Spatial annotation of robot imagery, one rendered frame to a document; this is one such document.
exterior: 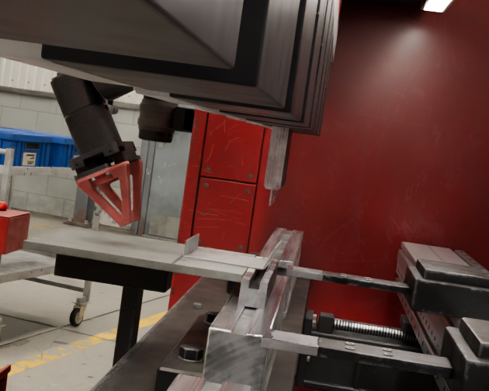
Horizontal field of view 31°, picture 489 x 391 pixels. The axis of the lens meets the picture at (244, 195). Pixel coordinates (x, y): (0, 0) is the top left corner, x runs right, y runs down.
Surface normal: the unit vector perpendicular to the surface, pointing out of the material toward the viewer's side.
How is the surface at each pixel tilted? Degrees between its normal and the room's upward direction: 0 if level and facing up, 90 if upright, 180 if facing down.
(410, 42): 90
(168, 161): 90
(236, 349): 90
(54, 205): 90
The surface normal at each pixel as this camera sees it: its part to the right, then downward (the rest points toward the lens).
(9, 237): 0.99, 0.15
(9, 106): -0.33, 0.02
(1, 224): -0.10, 0.06
